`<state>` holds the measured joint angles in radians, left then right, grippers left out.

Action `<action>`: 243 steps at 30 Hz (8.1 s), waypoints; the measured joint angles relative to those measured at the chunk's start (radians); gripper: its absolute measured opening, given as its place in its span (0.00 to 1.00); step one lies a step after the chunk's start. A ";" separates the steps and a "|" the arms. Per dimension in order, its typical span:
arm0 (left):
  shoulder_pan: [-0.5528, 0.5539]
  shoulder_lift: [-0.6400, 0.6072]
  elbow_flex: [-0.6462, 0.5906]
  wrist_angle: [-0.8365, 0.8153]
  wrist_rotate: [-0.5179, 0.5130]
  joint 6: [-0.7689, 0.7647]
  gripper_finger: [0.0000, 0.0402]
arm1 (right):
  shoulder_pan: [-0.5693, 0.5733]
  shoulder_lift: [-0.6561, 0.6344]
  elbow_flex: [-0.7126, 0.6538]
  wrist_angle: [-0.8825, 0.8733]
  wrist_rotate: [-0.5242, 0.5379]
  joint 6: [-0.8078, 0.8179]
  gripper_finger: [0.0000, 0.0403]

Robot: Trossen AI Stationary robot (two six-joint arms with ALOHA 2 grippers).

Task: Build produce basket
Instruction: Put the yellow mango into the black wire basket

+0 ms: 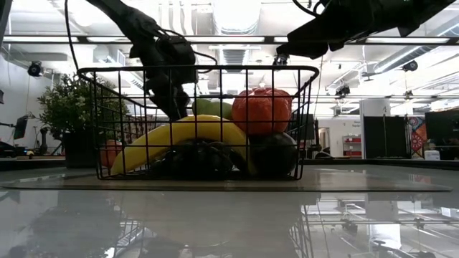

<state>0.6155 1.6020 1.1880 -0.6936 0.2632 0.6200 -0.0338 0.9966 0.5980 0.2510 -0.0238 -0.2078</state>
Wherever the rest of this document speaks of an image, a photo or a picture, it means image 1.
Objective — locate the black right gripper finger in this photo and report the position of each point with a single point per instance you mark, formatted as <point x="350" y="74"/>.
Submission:
<point x="308" y="41"/>

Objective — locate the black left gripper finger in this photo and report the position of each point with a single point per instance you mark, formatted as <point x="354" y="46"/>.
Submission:
<point x="175" y="102"/>
<point x="154" y="89"/>

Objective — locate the yellow banana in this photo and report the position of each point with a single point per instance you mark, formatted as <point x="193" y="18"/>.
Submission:
<point x="179" y="134"/>

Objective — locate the green avocado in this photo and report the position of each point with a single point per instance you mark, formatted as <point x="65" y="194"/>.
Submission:
<point x="213" y="107"/>

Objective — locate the dark grape bunch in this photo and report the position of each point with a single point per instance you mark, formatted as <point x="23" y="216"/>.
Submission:
<point x="195" y="159"/>

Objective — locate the orange yellow mango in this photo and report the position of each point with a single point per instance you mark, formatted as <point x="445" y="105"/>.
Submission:
<point x="109" y="154"/>

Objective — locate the orange pumpkin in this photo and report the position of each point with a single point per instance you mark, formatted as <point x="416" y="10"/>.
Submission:
<point x="261" y="111"/>

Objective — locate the dark round plum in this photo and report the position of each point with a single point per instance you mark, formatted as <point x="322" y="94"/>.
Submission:
<point x="274" y="154"/>

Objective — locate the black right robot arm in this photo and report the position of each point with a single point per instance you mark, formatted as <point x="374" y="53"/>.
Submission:
<point x="423" y="14"/>

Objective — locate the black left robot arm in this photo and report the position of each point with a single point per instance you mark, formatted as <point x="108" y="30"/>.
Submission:
<point x="125" y="14"/>

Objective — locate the black ceiling spotlight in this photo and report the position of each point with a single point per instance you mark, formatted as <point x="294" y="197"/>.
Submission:
<point x="410" y="65"/>
<point x="34" y="69"/>
<point x="342" y="90"/>

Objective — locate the green potted plant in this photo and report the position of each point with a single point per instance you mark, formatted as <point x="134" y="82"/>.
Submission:
<point x="79" y="107"/>

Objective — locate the red shelf unit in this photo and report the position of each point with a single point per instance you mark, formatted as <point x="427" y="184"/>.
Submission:
<point x="352" y="146"/>

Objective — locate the black room partition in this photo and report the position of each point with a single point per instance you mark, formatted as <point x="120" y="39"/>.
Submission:
<point x="385" y="138"/>

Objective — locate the colourful poster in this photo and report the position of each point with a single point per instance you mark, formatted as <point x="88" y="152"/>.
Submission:
<point x="417" y="134"/>

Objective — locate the black monitor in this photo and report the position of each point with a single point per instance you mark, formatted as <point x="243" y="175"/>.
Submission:
<point x="441" y="125"/>

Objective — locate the black panel on stand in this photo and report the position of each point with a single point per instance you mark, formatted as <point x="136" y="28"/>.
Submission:
<point x="21" y="127"/>

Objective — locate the white box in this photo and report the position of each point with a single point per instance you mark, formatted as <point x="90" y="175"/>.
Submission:
<point x="432" y="155"/>

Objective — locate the black wall screen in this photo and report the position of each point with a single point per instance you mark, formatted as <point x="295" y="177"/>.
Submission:
<point x="309" y="125"/>

